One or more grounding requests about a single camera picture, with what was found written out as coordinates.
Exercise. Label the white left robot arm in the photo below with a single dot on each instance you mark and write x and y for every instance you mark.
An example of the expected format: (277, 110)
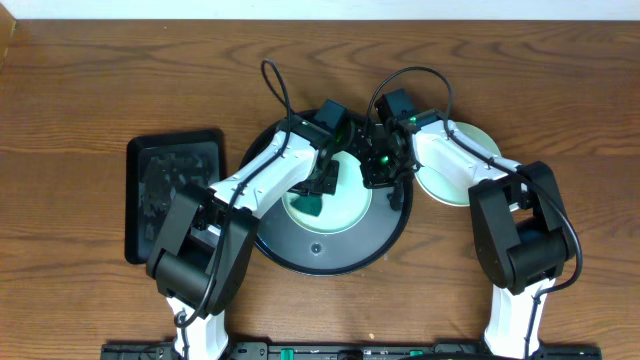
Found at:
(204, 246)

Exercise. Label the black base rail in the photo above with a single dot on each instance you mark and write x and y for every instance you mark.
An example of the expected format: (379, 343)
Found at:
(263, 351)

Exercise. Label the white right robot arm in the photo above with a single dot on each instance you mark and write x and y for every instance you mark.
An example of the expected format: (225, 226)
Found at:
(523, 239)

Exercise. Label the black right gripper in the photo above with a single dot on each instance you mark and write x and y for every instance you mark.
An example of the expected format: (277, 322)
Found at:
(372, 177)

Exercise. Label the mint plate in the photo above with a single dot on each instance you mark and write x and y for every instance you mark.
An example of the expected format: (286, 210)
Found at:
(342, 210)

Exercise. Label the yellow plate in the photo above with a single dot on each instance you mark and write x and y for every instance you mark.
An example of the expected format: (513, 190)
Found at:
(488, 143)

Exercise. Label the green plate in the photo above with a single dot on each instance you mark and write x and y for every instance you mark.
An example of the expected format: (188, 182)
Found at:
(437, 186)

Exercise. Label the green sponge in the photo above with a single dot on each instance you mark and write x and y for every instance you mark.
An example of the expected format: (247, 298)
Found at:
(308, 205)

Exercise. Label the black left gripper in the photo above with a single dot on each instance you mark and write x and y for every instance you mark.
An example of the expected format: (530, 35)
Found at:
(321, 181)

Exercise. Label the rectangular black tray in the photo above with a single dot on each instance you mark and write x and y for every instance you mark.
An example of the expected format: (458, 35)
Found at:
(157, 167)

